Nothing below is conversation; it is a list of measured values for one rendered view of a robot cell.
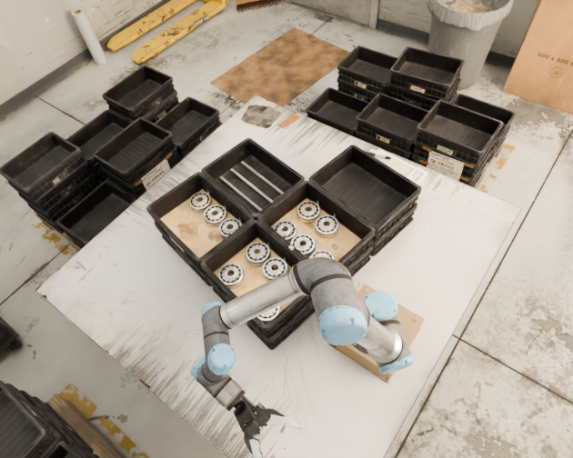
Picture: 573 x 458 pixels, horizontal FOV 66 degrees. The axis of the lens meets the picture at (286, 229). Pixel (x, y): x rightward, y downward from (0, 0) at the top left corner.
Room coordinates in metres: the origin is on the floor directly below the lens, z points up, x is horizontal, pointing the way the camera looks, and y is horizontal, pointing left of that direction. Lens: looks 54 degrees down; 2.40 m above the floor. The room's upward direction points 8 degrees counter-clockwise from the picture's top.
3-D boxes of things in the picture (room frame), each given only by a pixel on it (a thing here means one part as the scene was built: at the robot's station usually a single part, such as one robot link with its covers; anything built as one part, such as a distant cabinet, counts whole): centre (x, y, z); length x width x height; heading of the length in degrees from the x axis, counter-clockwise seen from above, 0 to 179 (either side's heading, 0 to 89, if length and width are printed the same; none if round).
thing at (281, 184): (1.38, 0.12, 0.87); 0.40 x 0.30 x 0.11; 37
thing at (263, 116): (2.04, 0.06, 0.71); 0.22 x 0.19 x 0.01; 47
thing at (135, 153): (2.07, 0.85, 0.37); 0.40 x 0.30 x 0.45; 137
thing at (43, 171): (2.05, 1.42, 0.37); 0.40 x 0.30 x 0.45; 137
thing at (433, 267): (1.11, 0.03, 0.35); 1.60 x 1.60 x 0.70; 47
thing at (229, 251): (0.88, 0.12, 0.87); 0.40 x 0.30 x 0.11; 37
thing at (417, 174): (1.48, -0.56, 0.70); 0.33 x 0.23 x 0.01; 47
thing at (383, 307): (0.62, -0.28, 0.97); 0.13 x 0.12 x 0.14; 5
